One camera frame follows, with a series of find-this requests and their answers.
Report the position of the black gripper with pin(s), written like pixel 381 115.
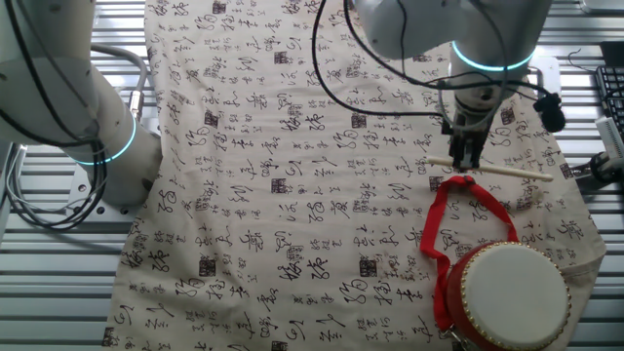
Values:
pixel 468 131

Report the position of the light wooden drumstick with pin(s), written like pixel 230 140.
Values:
pixel 517 172

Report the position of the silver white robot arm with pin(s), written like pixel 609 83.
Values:
pixel 429 24

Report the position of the black foam microphone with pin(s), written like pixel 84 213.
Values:
pixel 551 114

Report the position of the small grey white box device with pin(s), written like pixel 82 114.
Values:
pixel 612 136

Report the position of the black computer keyboard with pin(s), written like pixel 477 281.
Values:
pixel 613 92

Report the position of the grey flat device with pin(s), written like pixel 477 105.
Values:
pixel 604 6

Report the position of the beige calligraphy print cloth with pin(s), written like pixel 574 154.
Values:
pixel 268 219

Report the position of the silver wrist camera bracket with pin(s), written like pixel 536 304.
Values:
pixel 546 78

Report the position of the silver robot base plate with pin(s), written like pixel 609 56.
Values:
pixel 80 190

